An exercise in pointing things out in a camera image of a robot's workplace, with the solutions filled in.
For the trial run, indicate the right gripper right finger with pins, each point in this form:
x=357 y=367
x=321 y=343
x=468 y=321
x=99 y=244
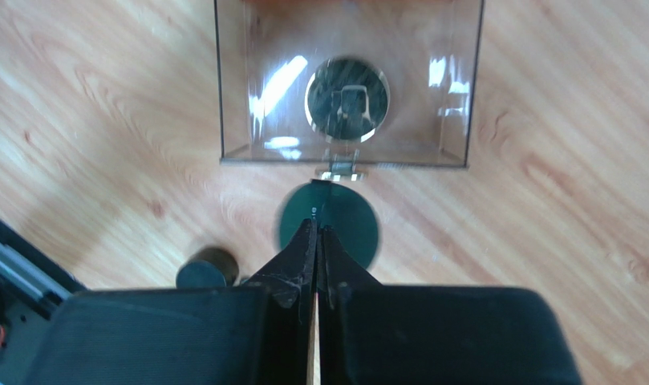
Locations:
x=371 y=333

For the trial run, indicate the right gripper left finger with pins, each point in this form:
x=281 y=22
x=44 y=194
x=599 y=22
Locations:
x=254 y=333

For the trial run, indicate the dark green round compact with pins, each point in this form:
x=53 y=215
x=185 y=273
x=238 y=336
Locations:
x=348 y=213

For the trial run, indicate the gold round jar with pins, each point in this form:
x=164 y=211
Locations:
x=347 y=99

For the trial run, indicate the clear bottom drawer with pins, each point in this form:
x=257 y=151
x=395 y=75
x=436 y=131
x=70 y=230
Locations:
x=268 y=50

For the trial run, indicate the black round compact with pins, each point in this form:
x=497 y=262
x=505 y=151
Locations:
x=208 y=268

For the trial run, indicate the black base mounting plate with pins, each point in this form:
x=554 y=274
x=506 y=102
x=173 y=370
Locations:
x=32 y=287

